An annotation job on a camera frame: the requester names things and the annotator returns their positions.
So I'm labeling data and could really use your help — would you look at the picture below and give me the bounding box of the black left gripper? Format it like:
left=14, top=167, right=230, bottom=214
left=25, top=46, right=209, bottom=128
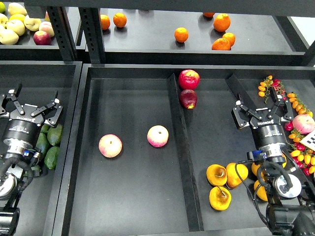
left=0, top=83, right=63, bottom=149

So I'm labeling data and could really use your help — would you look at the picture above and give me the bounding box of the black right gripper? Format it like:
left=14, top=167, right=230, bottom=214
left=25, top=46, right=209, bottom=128
left=232, top=87, right=293, bottom=151

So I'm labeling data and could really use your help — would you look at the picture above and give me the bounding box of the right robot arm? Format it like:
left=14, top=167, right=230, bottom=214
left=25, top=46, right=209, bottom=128
left=231, top=86, right=315, bottom=236

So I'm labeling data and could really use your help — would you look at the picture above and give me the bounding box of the green avocado top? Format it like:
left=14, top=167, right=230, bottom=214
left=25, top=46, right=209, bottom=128
left=40, top=124, right=50, bottom=134

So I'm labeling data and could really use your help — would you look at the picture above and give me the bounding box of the green avocado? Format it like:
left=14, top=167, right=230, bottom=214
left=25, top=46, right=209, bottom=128
left=40, top=124, right=50, bottom=134
left=47, top=124, right=63, bottom=146

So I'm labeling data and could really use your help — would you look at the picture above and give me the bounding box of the green avocado right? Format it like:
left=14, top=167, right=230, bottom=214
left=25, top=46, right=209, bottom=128
left=47, top=124, right=63, bottom=146

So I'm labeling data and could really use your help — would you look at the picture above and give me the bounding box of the pale yellow pear shelf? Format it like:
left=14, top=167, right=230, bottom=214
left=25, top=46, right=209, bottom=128
left=0, top=29, right=19, bottom=45

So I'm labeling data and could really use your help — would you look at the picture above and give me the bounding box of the tall yellow pear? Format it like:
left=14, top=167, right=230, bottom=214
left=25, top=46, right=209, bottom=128
left=226, top=162, right=249, bottom=189

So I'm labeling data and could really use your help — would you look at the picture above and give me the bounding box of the yellow pear with stem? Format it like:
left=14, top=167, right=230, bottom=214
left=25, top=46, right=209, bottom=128
left=209, top=186, right=232, bottom=211

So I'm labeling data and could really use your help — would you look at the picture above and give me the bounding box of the cherry tomato bunch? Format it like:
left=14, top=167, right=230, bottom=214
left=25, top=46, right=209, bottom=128
left=258, top=75, right=313, bottom=117

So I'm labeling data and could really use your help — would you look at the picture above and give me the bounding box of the red chili pepper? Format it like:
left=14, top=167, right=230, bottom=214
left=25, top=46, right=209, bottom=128
left=284, top=121, right=293, bottom=131

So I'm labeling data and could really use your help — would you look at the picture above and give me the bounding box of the pink apple right bin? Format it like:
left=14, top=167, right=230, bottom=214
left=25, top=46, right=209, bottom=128
left=292, top=114, right=315, bottom=135

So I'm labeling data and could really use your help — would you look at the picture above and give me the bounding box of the red apple on shelf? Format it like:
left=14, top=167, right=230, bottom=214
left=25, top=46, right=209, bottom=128
left=33, top=30, right=52, bottom=45

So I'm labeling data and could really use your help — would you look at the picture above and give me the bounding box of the orange shelf front right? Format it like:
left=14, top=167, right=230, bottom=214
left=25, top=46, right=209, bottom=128
left=212, top=38, right=231, bottom=51

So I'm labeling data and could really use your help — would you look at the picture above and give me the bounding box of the orange shelf small right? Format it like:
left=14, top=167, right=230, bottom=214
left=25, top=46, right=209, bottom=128
left=222, top=32, right=236, bottom=47

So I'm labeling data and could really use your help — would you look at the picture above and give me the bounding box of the dark red apple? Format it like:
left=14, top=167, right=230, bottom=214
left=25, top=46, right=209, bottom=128
left=179, top=89, right=197, bottom=110

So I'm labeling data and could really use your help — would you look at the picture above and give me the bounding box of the bright red apple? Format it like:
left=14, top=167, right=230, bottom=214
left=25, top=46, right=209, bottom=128
left=179, top=69, right=200, bottom=90

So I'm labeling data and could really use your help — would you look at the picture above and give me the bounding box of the pink peach on shelf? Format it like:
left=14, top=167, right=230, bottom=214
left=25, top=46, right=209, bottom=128
left=39, top=21, right=55, bottom=38

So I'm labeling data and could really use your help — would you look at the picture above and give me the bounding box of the pale yellow apple shelf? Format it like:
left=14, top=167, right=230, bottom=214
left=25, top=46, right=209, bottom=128
left=24, top=15, right=41, bottom=31

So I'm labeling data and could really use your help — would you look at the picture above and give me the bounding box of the pink apple left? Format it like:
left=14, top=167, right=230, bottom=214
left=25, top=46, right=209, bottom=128
left=98, top=134, right=123, bottom=158

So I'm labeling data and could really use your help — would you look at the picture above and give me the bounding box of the pink apple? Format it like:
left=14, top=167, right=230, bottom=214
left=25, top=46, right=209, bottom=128
left=147, top=125, right=169, bottom=148
left=98, top=134, right=123, bottom=158

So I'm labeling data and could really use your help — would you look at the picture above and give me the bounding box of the large orange on shelf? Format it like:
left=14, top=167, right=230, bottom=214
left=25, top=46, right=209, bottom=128
left=213, top=13, right=231, bottom=32

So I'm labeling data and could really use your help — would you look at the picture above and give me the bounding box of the orange at shelf back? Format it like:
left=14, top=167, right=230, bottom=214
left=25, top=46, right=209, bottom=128
left=203, top=12, right=215, bottom=18

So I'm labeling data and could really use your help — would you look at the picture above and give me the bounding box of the black upper shelf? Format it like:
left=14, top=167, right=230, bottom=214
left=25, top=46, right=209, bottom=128
left=0, top=0, right=315, bottom=66

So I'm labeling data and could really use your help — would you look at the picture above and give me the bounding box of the orange on shelf centre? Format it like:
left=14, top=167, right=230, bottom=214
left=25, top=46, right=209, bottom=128
left=174, top=27, right=189, bottom=43

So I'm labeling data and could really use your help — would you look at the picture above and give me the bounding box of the orange on shelf left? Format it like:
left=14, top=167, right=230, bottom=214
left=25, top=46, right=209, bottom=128
left=100, top=14, right=111, bottom=30

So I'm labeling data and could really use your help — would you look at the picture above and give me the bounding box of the pink apple centre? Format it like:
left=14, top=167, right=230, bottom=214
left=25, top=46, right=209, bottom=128
left=147, top=125, right=169, bottom=148

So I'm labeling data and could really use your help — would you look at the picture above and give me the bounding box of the black left tray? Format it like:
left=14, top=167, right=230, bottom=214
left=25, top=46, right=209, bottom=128
left=0, top=61, right=82, bottom=236

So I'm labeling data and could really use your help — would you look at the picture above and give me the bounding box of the black tray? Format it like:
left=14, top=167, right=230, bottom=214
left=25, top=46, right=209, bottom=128
left=53, top=64, right=315, bottom=236
left=0, top=61, right=82, bottom=236

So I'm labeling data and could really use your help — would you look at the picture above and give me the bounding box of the black centre tray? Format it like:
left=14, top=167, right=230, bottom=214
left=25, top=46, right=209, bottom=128
left=53, top=64, right=315, bottom=236

